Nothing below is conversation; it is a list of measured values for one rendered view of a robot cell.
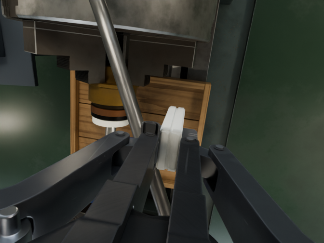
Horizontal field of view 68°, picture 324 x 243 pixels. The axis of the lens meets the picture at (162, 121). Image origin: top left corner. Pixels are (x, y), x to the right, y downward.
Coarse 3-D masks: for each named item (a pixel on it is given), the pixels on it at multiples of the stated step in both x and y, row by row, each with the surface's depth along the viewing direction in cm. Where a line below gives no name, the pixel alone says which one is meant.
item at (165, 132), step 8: (168, 112) 20; (168, 120) 18; (168, 128) 16; (160, 136) 16; (168, 136) 16; (160, 144) 16; (168, 144) 16; (160, 152) 16; (160, 160) 16; (160, 168) 17
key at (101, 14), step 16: (96, 0) 18; (96, 16) 18; (112, 32) 18; (112, 48) 18; (112, 64) 19; (128, 80) 19; (128, 96) 19; (128, 112) 19; (160, 176) 19; (160, 192) 19; (160, 208) 19
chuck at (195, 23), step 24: (24, 0) 26; (48, 0) 25; (72, 0) 24; (120, 0) 24; (144, 0) 25; (168, 0) 26; (192, 0) 28; (216, 0) 34; (72, 24) 29; (96, 24) 25; (120, 24) 25; (144, 24) 26; (168, 24) 27; (192, 24) 29
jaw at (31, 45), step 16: (16, 0) 28; (16, 16) 29; (32, 32) 30; (48, 32) 30; (64, 32) 32; (80, 32) 33; (96, 32) 35; (32, 48) 30; (48, 48) 31; (64, 48) 32; (80, 48) 34; (96, 48) 36; (64, 64) 34; (80, 64) 35; (96, 64) 37; (80, 80) 38; (96, 80) 38
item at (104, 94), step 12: (108, 72) 39; (96, 84) 38; (108, 84) 38; (96, 96) 39; (108, 96) 39; (120, 96) 39; (96, 108) 41; (108, 108) 40; (120, 108) 41; (108, 120) 41; (120, 120) 41
